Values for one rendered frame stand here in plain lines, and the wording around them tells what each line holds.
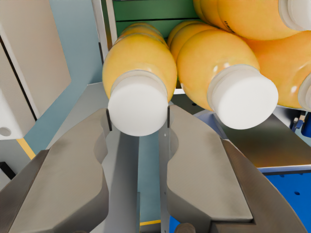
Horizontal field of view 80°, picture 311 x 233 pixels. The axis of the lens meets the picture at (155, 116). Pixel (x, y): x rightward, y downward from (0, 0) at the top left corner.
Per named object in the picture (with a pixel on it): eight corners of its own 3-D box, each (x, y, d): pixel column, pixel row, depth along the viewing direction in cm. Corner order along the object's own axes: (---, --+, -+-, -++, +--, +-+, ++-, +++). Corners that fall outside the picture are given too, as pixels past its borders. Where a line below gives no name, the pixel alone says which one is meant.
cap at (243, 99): (201, 95, 13) (208, 107, 12) (251, 57, 12) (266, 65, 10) (228, 127, 15) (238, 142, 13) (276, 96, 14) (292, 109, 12)
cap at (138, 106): (116, 127, 14) (113, 143, 13) (104, 78, 12) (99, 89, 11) (168, 122, 14) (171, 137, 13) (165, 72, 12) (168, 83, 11)
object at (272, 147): (210, 124, 33) (241, 182, 23) (212, 113, 32) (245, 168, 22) (265, 121, 34) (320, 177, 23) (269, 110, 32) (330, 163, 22)
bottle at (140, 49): (122, 70, 31) (100, 147, 15) (114, 22, 27) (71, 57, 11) (165, 66, 31) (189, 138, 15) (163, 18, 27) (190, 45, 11)
